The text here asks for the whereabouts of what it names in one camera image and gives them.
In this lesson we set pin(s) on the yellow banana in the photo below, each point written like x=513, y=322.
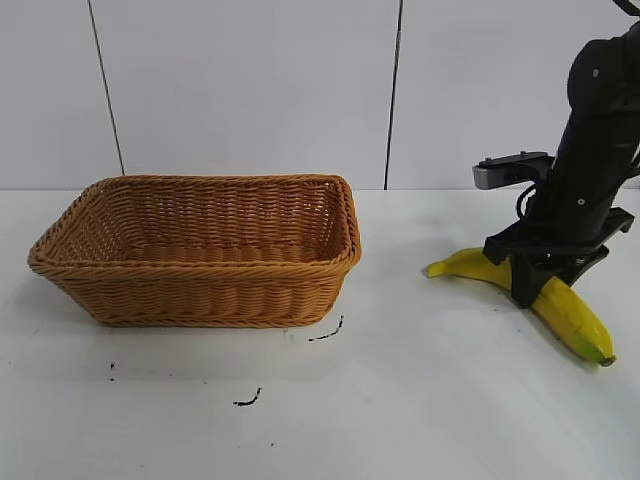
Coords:
x=575, y=320

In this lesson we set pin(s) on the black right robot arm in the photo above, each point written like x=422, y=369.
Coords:
x=600, y=90

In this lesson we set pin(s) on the woven tan wicker basket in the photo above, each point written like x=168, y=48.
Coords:
x=200, y=290

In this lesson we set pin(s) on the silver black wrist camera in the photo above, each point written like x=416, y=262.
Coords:
x=492, y=176

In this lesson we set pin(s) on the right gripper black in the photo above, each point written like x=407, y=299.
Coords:
x=580, y=215

